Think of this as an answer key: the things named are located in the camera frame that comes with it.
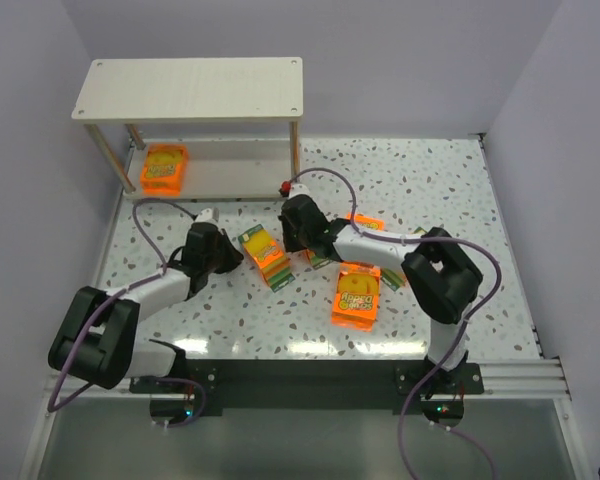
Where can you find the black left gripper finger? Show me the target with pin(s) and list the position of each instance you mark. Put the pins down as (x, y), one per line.
(229, 262)
(224, 247)

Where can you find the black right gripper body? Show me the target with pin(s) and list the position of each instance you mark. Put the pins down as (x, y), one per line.
(294, 232)

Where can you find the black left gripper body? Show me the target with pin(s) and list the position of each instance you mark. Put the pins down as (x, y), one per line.
(220, 255)

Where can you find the multicolour sponge pack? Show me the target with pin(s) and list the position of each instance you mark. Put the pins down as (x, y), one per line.
(394, 281)
(268, 257)
(315, 261)

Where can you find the orange round sponge box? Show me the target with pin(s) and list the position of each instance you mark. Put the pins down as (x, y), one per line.
(164, 169)
(366, 222)
(356, 300)

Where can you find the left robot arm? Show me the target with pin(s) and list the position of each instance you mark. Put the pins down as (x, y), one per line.
(97, 342)

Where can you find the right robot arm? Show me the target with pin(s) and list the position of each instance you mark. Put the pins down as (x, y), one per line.
(442, 277)

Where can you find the white two-tier shelf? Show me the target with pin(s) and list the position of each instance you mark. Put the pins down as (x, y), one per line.
(238, 118)

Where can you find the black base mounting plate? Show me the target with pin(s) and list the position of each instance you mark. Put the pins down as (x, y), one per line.
(308, 384)

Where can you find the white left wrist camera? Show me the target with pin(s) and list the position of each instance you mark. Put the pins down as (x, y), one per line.
(208, 215)

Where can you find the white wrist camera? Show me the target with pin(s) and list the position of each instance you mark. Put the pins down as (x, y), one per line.
(208, 215)
(291, 189)

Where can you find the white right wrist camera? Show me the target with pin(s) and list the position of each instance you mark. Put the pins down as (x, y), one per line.
(291, 189)

